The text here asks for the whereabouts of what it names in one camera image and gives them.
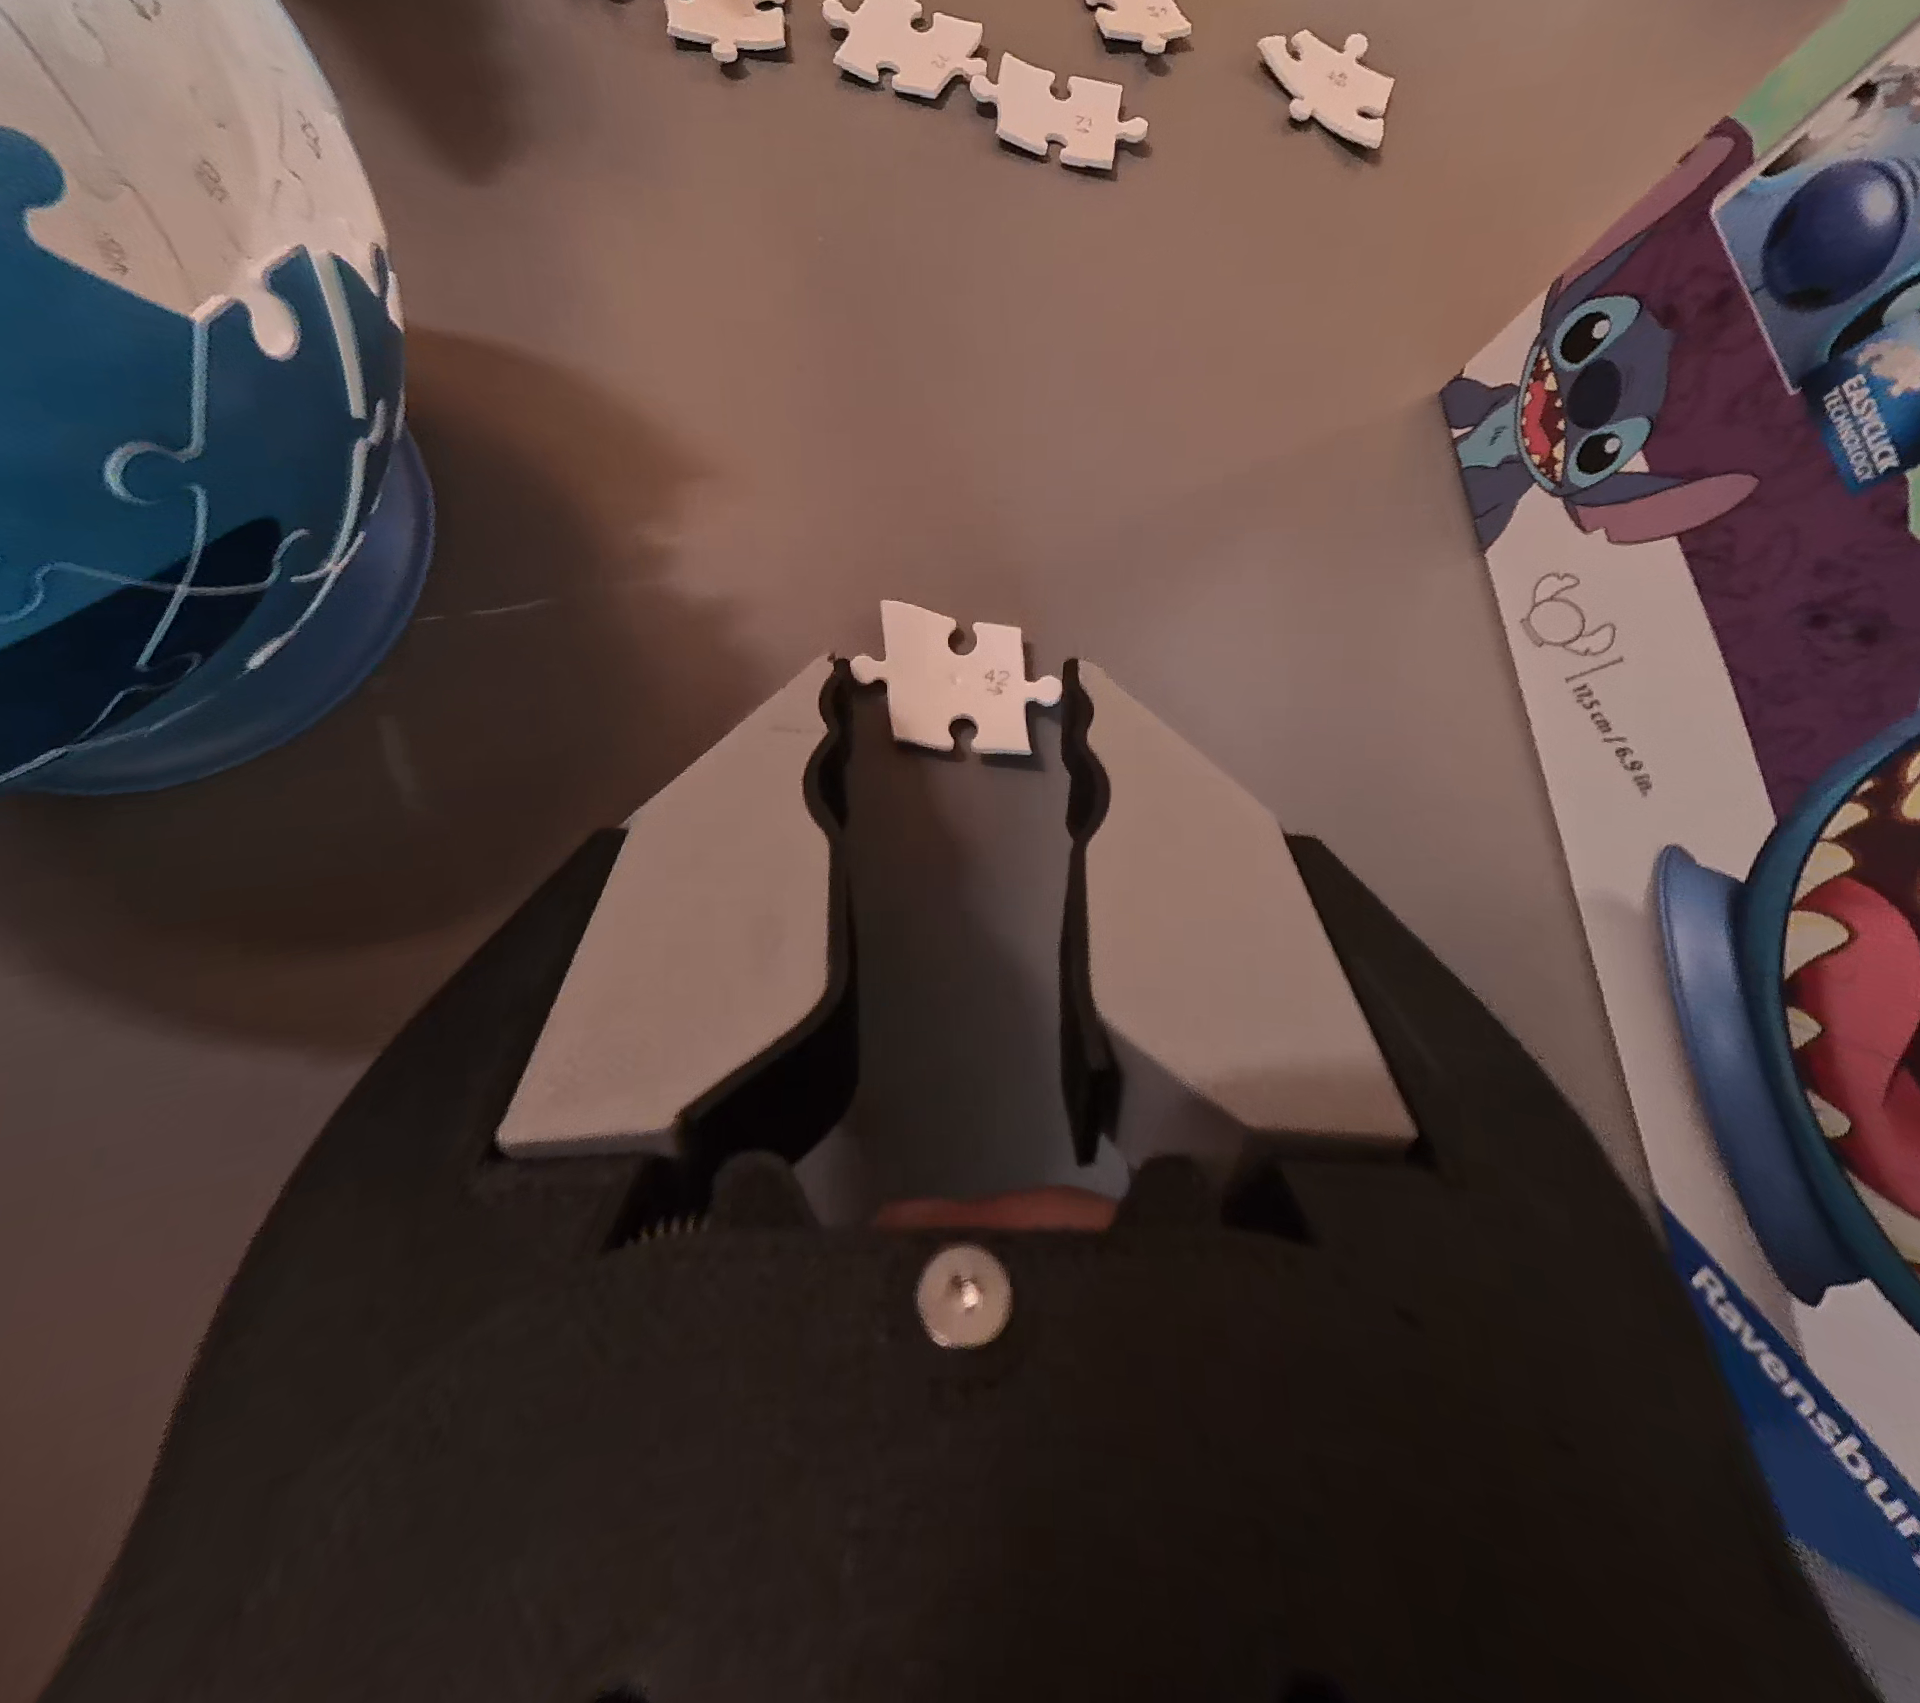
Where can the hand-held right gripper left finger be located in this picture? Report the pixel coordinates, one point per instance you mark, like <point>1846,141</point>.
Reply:
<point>704,968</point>

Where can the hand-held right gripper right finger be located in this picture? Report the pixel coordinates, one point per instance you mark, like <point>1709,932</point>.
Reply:
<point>1231,968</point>

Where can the single jigsaw piece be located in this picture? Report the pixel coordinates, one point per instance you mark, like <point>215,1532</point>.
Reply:
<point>938,685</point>

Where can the blue round ball stand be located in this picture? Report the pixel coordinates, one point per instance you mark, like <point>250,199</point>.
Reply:
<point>345,655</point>

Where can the blue white puzzle ball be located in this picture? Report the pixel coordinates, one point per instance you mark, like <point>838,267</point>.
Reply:
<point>151,383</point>

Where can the cartoon print puzzle box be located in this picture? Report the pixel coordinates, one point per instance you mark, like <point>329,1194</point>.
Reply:
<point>1651,685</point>

